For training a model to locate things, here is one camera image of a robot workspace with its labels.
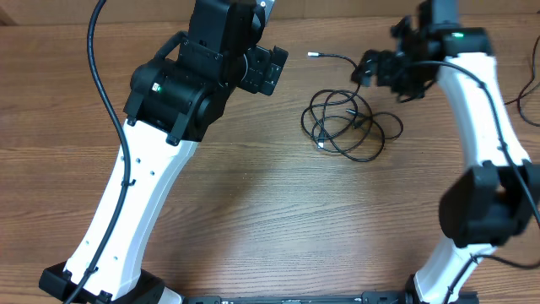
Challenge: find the black cable bundle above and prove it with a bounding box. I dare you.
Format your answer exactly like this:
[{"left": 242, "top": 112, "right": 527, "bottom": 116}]
[{"left": 300, "top": 51, "right": 405, "bottom": 164}]

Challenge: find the black cable with plug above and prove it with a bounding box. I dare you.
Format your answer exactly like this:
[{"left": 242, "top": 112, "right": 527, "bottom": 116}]
[{"left": 504, "top": 33, "right": 540, "bottom": 128}]

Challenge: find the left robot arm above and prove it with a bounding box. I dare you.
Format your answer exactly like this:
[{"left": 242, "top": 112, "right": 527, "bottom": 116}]
[{"left": 39, "top": 0, "right": 288, "bottom": 304}]

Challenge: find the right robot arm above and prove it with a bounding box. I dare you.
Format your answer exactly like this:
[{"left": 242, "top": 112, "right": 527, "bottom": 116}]
[{"left": 351, "top": 0, "right": 539, "bottom": 303}]

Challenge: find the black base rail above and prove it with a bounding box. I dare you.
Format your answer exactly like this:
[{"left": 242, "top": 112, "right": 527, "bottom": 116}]
[{"left": 175, "top": 290, "right": 480, "bottom": 304}]

